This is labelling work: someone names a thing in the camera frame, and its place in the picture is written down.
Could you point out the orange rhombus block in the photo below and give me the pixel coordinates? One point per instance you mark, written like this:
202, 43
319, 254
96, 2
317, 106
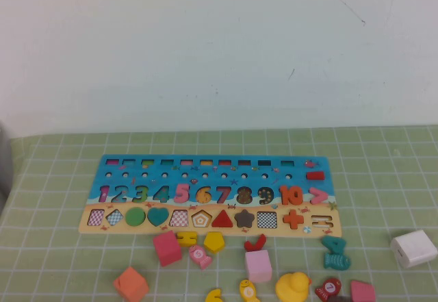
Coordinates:
131, 286

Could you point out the white wall charger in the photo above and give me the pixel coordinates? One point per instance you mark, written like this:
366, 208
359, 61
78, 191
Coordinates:
414, 249

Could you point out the yellow pentagon piece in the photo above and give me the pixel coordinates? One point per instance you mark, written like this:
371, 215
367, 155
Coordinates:
214, 242

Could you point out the red triangle piece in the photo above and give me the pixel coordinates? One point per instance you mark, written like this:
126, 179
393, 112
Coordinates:
222, 221

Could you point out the light pink square block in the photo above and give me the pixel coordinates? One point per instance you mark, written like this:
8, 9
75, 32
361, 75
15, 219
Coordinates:
258, 267

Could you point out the pink wooden fish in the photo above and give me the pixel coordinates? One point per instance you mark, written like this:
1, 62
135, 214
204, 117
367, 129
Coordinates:
198, 254

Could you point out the orange plus sign piece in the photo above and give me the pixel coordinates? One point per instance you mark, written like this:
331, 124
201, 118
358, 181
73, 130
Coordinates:
293, 219

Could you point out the pink trapezoid block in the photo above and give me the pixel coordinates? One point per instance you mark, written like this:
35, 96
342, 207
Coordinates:
362, 291

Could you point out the rose red square block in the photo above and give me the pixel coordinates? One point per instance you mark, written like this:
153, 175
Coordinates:
167, 249

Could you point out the brown star piece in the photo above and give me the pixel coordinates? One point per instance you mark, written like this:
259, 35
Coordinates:
245, 218

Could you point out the yellow equals sign piece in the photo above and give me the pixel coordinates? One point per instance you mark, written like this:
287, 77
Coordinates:
179, 239

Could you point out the yellow number six piece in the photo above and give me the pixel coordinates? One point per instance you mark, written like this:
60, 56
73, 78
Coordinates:
209, 297

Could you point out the yellow wooden fish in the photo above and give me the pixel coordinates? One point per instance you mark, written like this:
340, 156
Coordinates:
248, 291

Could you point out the green circle piece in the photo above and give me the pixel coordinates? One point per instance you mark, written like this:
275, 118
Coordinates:
135, 217

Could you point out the red minus sign piece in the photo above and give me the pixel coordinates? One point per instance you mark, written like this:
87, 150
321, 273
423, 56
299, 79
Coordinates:
315, 175

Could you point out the teal heart piece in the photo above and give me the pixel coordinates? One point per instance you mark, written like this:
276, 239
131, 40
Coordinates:
158, 215

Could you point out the pink number five piece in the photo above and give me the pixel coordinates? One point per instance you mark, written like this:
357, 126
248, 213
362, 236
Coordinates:
184, 196

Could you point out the dark brown wooden piece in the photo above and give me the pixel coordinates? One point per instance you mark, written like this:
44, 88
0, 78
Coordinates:
340, 299

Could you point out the pink greater-than sign piece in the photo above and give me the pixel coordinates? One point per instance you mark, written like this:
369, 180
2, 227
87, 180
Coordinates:
323, 196

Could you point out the teal number four piece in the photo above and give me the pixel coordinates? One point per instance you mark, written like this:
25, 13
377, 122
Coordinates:
340, 245

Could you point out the yellow rubber duck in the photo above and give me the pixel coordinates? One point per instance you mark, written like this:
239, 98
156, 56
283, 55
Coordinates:
292, 286

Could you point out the red number seven piece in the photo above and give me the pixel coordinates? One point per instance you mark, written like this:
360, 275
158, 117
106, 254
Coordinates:
253, 246

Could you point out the blue wooden puzzle board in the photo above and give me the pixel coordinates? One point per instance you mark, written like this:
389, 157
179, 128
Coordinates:
222, 183

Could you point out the orange number ten piece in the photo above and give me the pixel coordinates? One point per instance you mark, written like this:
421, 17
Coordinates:
284, 196

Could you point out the teal wooden fish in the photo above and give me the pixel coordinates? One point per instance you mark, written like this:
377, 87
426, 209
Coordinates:
337, 261

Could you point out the red wooden fish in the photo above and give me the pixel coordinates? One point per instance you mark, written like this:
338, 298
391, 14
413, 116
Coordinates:
328, 287

